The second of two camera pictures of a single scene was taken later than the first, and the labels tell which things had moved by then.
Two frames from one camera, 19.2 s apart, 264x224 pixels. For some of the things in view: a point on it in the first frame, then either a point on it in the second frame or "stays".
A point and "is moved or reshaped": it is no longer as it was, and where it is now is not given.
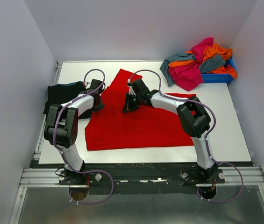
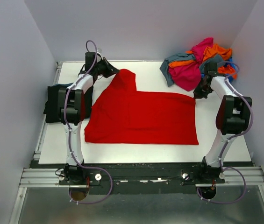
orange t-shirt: x=212 y=50 stays
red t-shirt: x=146 y=127 is moved or reshaped
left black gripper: x=99 y=108 to x=110 y=70
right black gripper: x=127 y=107 to x=198 y=94
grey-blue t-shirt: x=210 y=65 stays
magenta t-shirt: x=189 y=76 stays
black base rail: x=141 y=178 stays
